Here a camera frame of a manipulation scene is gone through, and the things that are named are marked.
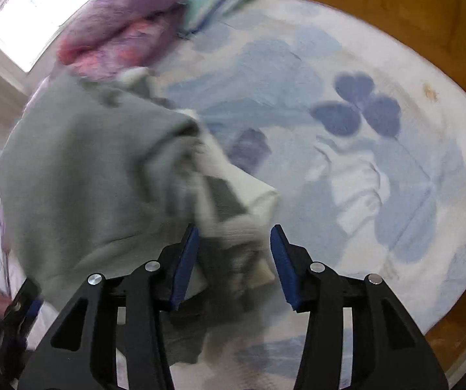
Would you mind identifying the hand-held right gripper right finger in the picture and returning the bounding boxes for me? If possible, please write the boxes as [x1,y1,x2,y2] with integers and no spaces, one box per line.
[269,224,449,390]

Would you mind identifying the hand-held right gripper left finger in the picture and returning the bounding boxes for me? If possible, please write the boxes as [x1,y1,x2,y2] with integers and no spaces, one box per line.
[17,223,201,390]

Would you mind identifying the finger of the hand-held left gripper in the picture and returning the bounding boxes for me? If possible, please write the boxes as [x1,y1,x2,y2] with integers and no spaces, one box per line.
[1,277,44,336]

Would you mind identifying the checkered grey white clothes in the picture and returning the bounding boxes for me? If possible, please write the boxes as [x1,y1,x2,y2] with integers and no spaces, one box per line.
[119,67,280,364]

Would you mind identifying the grey zip hoodie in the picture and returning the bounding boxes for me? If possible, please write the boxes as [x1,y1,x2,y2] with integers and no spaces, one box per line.
[0,71,205,305]

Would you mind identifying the floral bed sheet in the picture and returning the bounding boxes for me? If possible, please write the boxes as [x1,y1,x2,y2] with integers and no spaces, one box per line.
[25,0,466,390]

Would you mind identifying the purple floral quilt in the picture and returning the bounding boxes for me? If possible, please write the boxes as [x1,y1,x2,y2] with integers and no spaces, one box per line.
[58,0,187,82]

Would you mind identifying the white window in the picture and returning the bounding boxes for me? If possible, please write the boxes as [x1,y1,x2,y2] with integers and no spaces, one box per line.
[0,0,97,74]

